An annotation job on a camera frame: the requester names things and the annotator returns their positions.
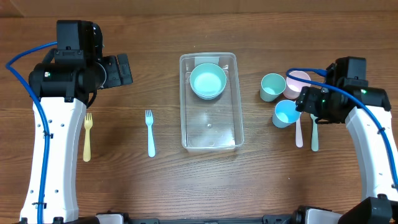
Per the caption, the clear plastic container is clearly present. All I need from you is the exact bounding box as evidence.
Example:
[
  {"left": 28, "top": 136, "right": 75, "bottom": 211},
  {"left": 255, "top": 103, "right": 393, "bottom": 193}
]
[{"left": 179, "top": 52, "right": 244, "bottom": 153}]

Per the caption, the blue plastic cup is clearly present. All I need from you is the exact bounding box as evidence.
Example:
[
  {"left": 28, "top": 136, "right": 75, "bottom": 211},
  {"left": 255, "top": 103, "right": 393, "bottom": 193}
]
[{"left": 272, "top": 100, "right": 301, "bottom": 128}]

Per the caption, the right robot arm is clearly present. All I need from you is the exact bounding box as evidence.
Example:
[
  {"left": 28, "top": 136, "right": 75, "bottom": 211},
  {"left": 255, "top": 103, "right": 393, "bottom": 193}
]
[{"left": 290, "top": 57, "right": 397, "bottom": 223}]

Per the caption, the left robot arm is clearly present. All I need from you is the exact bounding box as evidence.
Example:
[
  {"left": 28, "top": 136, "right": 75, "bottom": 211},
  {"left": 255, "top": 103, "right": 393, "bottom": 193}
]
[{"left": 19, "top": 20, "right": 133, "bottom": 223}]

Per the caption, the yellow plastic fork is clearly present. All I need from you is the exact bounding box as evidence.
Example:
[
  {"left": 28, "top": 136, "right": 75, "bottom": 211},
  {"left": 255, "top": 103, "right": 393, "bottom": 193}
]
[{"left": 83, "top": 113, "right": 93, "bottom": 162}]

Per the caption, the left blue cable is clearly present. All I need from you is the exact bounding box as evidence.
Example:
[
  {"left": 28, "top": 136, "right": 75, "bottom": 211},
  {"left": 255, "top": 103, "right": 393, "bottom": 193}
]
[{"left": 5, "top": 41, "right": 58, "bottom": 224}]

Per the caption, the pink plastic cup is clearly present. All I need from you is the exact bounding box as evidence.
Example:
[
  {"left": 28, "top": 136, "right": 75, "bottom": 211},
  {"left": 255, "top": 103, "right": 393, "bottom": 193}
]
[{"left": 283, "top": 70, "right": 311, "bottom": 100}]

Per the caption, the pink plastic spoon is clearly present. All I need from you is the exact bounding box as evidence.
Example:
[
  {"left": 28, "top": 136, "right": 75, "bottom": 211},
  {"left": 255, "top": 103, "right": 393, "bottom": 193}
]
[{"left": 295, "top": 118, "right": 303, "bottom": 148}]

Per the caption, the green plastic cup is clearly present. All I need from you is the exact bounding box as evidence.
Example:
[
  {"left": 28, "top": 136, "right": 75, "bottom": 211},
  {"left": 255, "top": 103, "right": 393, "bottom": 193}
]
[{"left": 260, "top": 73, "right": 287, "bottom": 102}]

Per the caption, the light blue plastic fork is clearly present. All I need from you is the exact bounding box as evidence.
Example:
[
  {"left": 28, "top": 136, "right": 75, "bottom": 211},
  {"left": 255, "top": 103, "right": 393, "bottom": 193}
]
[{"left": 146, "top": 110, "right": 155, "bottom": 157}]

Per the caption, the light blue bowl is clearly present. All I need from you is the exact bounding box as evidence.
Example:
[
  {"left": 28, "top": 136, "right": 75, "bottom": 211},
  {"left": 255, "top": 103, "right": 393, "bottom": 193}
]
[{"left": 190, "top": 63, "right": 227, "bottom": 100}]

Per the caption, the green plastic fork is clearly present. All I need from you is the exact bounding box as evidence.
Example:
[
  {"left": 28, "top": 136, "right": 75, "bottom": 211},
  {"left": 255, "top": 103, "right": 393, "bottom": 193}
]
[{"left": 310, "top": 114, "right": 319, "bottom": 152}]

